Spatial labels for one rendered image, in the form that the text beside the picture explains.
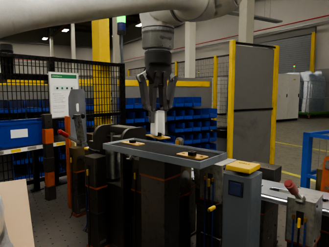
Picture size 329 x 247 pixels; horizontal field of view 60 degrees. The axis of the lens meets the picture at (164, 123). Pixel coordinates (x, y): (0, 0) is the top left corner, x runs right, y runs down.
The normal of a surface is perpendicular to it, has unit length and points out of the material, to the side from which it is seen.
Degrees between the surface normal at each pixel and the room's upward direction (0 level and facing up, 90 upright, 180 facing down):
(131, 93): 90
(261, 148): 90
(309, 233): 90
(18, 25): 130
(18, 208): 45
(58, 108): 90
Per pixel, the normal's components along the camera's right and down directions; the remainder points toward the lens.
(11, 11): 0.88, 0.22
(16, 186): 0.37, -0.63
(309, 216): -0.65, 0.09
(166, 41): 0.55, 0.10
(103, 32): 0.77, 0.07
